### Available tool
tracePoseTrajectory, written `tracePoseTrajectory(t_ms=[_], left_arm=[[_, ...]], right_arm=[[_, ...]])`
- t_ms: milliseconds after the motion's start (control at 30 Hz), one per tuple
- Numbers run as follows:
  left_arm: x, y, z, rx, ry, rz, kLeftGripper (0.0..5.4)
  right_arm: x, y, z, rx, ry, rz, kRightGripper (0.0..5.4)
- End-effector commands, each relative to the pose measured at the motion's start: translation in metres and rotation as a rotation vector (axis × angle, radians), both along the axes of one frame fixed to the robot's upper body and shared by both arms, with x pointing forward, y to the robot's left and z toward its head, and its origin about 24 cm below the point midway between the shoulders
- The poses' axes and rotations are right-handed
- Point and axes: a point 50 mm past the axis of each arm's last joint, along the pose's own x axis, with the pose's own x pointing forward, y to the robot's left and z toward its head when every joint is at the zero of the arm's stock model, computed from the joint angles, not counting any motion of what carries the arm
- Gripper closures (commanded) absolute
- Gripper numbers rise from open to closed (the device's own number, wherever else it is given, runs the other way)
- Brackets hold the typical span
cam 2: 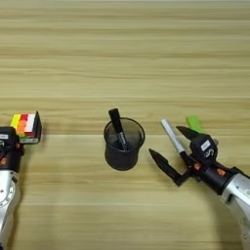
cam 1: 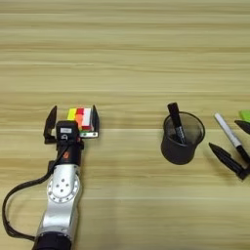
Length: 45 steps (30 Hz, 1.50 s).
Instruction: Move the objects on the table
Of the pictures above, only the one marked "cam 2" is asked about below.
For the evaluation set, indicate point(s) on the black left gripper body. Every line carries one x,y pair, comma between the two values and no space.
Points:
11,159

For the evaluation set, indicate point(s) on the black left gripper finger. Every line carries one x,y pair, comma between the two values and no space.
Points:
38,127

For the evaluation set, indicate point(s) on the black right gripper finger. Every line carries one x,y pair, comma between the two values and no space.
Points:
164,164
188,132

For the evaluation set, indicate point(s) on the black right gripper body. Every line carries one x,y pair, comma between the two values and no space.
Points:
211,174

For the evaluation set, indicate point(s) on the black mesh pen cup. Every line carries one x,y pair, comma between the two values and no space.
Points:
123,159

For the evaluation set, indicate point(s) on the black marker pen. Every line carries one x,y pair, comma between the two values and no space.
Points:
117,127

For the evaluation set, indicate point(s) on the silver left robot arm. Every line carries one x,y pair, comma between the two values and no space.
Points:
8,201

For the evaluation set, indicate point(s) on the green eraser block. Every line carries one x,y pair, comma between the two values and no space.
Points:
194,123

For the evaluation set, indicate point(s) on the multicoloured block stack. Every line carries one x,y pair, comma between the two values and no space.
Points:
25,125

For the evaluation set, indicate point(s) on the white marker with black cap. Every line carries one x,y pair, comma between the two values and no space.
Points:
172,135

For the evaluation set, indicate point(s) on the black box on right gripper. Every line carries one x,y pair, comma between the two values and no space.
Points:
203,146

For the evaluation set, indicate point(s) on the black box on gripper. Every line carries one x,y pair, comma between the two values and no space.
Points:
9,136
203,146

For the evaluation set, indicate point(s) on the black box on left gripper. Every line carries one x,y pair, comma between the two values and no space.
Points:
9,136

